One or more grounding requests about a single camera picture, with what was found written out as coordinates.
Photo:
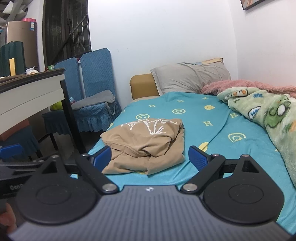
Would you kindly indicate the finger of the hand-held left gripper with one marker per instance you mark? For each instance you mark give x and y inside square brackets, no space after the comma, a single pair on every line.
[11,150]
[27,164]

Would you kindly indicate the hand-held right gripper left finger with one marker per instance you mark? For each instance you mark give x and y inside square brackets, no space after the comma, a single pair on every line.
[103,155]

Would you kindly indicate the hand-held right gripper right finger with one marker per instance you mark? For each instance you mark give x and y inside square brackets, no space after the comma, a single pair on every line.
[197,160]

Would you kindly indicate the tan garment white print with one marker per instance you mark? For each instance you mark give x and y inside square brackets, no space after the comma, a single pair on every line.
[143,136]

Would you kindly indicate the person's left hand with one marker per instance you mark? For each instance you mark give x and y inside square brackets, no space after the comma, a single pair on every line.
[9,217]

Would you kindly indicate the blue covered chair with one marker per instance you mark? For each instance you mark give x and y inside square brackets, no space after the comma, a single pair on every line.
[97,71]
[69,76]
[20,139]

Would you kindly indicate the teal printed bed sheet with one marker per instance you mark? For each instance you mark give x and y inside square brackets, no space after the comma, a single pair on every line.
[196,111]

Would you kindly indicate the grey seat cushion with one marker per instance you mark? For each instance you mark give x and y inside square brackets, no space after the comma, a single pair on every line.
[97,98]

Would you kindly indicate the green plush toy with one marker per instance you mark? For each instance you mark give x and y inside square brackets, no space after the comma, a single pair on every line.
[56,106]

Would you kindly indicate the small blue toy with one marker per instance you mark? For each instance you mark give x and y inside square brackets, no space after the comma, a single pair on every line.
[71,100]

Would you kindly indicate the tan padded headboard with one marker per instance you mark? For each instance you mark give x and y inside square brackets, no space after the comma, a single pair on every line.
[142,87]

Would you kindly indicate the white crumpled bag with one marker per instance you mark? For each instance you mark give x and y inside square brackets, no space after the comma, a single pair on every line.
[31,70]

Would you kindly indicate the yellow paper card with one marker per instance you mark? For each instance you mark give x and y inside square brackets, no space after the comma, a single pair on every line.
[12,67]

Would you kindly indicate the grey pillow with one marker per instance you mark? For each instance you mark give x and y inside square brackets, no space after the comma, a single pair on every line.
[189,76]

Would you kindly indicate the green cartoon blanket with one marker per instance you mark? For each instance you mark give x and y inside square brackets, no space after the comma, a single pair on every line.
[272,115]

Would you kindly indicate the pink fuzzy blanket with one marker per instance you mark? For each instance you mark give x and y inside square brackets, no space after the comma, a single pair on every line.
[242,84]

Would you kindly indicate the dark green fabric cover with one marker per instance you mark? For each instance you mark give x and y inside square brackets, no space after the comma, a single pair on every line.
[13,52]

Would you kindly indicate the yellow pillow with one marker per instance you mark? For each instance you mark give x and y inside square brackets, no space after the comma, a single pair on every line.
[214,60]

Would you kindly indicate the beige refrigerator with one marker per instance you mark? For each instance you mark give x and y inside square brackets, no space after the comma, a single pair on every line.
[23,39]

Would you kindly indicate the dark barred window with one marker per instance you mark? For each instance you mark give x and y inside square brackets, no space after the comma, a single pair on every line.
[67,30]

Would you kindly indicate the pink container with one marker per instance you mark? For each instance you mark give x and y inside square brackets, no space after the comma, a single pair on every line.
[30,20]

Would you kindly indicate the framed wall picture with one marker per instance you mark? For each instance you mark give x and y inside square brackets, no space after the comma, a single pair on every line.
[251,3]

